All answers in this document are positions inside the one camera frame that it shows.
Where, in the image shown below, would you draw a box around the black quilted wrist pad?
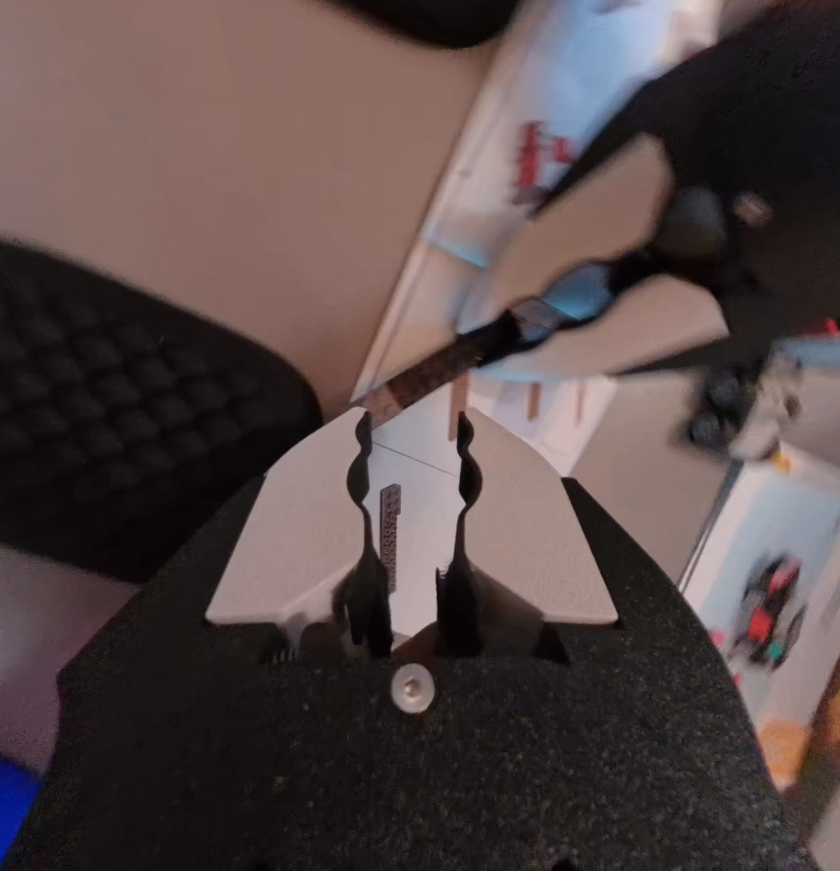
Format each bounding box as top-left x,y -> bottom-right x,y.
0,238 -> 324,582
324,0 -> 502,49

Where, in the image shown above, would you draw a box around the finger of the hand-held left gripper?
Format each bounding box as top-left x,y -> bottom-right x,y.
459,132 -> 673,336
491,279 -> 730,378

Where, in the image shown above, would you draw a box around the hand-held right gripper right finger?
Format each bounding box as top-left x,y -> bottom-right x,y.
435,408 -> 620,657

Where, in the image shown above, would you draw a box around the car cover instruction booklet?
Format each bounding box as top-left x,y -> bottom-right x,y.
678,442 -> 840,783

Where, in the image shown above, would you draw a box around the open lego instruction booklet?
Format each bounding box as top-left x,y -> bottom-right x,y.
352,0 -> 727,641

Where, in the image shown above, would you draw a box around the black red lego truck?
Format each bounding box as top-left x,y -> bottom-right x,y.
685,320 -> 802,464

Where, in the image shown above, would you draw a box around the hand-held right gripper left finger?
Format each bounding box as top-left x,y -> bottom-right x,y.
205,407 -> 393,657

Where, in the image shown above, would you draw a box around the large blue plastic bin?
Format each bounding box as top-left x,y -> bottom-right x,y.
0,745 -> 43,871

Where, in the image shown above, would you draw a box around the long black lego plate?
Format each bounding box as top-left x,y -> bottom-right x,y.
355,309 -> 530,426

